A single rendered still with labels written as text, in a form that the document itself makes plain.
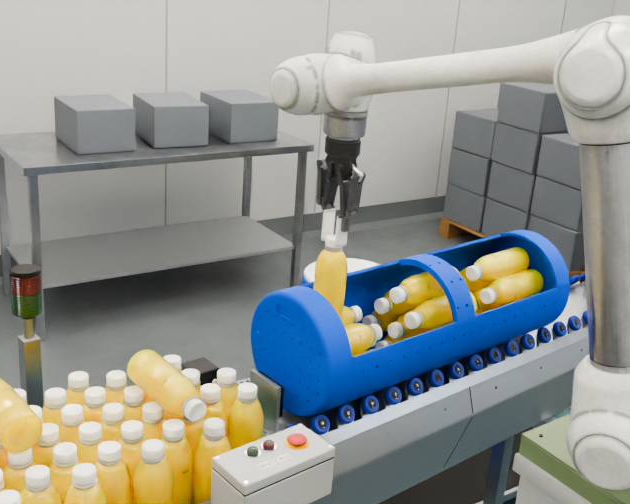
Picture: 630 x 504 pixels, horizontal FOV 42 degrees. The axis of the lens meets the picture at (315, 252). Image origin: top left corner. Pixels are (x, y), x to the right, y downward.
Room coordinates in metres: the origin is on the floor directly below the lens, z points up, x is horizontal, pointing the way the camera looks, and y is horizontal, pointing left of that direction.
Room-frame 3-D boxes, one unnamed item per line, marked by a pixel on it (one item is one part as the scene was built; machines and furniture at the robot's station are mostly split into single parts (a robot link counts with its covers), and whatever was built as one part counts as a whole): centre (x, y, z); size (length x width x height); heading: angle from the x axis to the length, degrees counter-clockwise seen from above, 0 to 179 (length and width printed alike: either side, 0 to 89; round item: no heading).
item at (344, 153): (1.71, -0.04, 1.53); 0.08 x 0.07 x 0.09; 41
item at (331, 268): (1.71, -0.04, 1.23); 0.07 x 0.07 x 0.19
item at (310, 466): (1.25, 0.05, 1.05); 0.20 x 0.10 x 0.10; 131
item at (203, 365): (1.72, 0.25, 0.95); 0.10 x 0.07 x 0.10; 41
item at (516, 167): (5.58, -1.57, 0.59); 1.20 x 0.80 x 1.19; 35
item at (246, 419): (1.46, 0.11, 1.00); 0.07 x 0.07 x 0.19
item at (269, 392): (1.60, 0.08, 0.99); 0.10 x 0.02 x 0.12; 41
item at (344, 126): (1.71, -0.04, 1.60); 0.09 x 0.09 x 0.06
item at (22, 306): (1.62, 0.61, 1.18); 0.06 x 0.06 x 0.05
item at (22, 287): (1.62, 0.61, 1.23); 0.06 x 0.06 x 0.04
